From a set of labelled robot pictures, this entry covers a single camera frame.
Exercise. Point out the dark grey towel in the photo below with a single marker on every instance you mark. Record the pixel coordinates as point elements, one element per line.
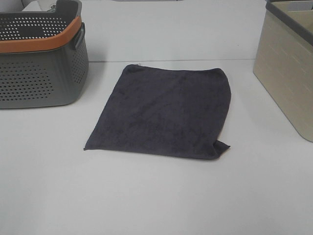
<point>176,113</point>

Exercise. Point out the grey perforated basket orange rim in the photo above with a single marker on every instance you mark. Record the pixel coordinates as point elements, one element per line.
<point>43,57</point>

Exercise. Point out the beige basket grey rim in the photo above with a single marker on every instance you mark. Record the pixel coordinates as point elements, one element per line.
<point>284,60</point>

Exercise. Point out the white object behind basket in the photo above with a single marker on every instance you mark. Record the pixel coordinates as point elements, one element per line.
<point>39,5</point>

